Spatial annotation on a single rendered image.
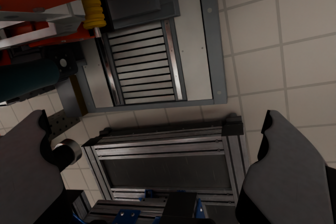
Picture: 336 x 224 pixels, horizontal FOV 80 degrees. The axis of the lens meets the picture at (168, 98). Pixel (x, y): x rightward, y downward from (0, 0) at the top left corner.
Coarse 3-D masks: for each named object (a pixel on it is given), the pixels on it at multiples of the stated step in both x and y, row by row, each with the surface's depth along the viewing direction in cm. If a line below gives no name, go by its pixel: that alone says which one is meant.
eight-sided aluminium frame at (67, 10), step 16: (80, 0) 27; (0, 16) 19; (16, 16) 21; (32, 16) 22; (48, 16) 24; (64, 16) 25; (80, 16) 28; (0, 32) 49; (32, 32) 46; (48, 32) 44; (64, 32) 43; (0, 48) 50
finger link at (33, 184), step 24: (24, 120) 10; (0, 144) 9; (24, 144) 9; (48, 144) 10; (0, 168) 8; (24, 168) 8; (48, 168) 8; (0, 192) 7; (24, 192) 7; (48, 192) 7; (0, 216) 6; (24, 216) 6; (48, 216) 6
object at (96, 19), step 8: (88, 0) 48; (96, 0) 50; (88, 8) 49; (96, 8) 50; (88, 16) 49; (96, 16) 50; (88, 24) 50; (96, 24) 50; (104, 24) 52; (96, 32) 52
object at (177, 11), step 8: (160, 0) 79; (168, 0) 78; (176, 0) 81; (168, 8) 81; (176, 8) 80; (136, 16) 86; (144, 16) 85; (152, 16) 84; (160, 16) 83; (168, 16) 80; (176, 16) 86; (120, 24) 89; (128, 24) 86; (136, 24) 87
